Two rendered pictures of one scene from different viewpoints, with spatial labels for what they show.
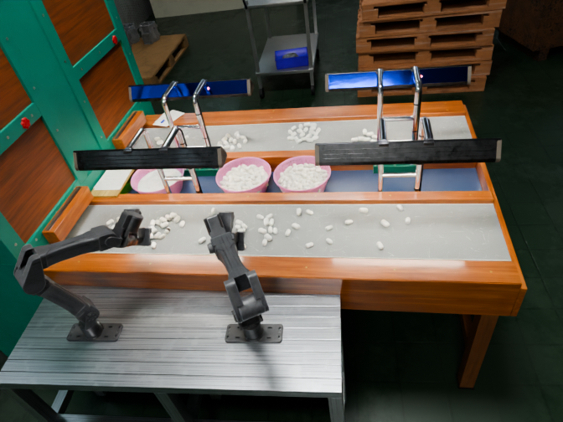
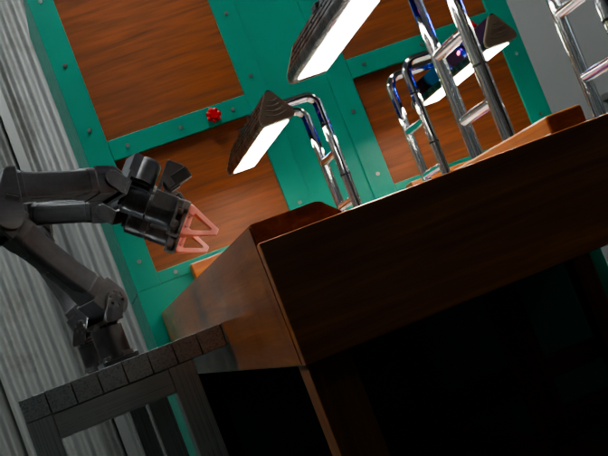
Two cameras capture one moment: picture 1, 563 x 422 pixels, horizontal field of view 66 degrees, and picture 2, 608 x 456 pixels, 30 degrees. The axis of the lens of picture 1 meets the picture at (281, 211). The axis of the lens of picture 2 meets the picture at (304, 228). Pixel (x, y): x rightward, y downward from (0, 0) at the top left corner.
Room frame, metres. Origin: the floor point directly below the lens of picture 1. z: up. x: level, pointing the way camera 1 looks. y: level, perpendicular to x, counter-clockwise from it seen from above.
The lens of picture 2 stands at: (0.23, -2.00, 0.66)
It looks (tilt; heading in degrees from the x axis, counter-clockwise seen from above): 3 degrees up; 63
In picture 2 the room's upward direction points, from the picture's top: 21 degrees counter-clockwise
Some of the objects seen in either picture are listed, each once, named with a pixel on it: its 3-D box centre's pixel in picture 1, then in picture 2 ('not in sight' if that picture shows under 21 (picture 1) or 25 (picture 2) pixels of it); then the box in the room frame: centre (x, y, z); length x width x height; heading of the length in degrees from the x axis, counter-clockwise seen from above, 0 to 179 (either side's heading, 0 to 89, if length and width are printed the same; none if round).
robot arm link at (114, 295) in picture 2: (247, 315); (102, 312); (0.87, 0.17, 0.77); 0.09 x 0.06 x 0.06; 106
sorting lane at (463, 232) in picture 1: (266, 230); not in sight; (1.30, 0.07, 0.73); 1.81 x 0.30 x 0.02; 75
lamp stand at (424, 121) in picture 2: (195, 129); (453, 137); (1.93, 0.35, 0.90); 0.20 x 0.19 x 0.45; 75
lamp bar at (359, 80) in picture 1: (395, 77); not in sight; (1.76, -0.60, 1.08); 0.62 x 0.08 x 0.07; 75
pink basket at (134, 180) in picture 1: (160, 182); not in sight; (1.78, 0.57, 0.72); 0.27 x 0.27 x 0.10
